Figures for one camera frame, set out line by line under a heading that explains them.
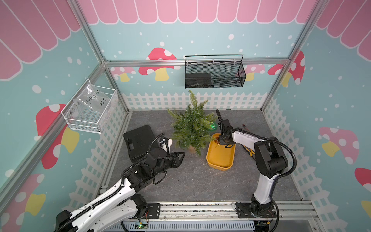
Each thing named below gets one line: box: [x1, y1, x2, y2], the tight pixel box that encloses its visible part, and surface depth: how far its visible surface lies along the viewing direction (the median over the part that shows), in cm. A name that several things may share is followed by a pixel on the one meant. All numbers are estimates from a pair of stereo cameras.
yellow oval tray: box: [206, 132, 237, 171], surface depth 94 cm
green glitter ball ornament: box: [209, 122, 218, 131], surface depth 74 cm
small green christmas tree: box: [167, 89, 218, 157], surface depth 78 cm
